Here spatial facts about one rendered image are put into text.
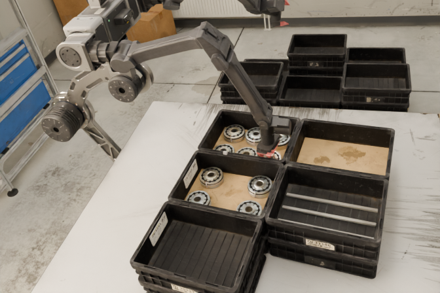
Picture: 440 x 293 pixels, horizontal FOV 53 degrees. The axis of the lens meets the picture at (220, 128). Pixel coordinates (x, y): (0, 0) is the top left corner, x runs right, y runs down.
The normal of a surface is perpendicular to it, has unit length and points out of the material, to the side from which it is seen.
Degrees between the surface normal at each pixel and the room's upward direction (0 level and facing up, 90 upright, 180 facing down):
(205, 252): 0
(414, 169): 0
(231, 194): 0
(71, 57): 90
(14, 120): 90
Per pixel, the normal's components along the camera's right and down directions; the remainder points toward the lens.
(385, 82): -0.14, -0.77
